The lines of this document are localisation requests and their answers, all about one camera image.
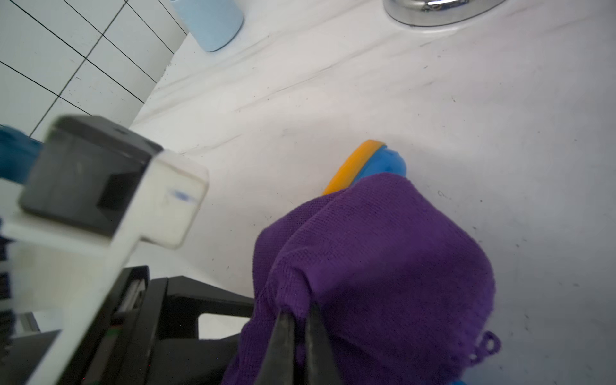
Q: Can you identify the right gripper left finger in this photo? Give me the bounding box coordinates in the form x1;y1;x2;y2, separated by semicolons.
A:
254;311;295;385

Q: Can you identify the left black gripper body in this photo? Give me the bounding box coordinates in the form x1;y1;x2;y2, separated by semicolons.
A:
0;264;169;385

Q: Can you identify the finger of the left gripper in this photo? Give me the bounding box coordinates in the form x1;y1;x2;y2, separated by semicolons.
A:
145;335;239;385
160;276;254;339

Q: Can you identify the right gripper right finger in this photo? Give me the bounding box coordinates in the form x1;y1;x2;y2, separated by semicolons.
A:
305;303;343;385

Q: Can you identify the purple cloth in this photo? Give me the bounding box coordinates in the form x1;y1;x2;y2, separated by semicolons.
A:
223;173;501;384

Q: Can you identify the blue rubber boot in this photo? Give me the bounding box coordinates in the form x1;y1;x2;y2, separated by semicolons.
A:
322;140;407;195

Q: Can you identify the light blue cup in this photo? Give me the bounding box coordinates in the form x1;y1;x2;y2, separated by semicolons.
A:
171;0;244;52

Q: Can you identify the chrome hook stand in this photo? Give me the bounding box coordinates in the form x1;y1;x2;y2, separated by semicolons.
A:
383;0;505;27

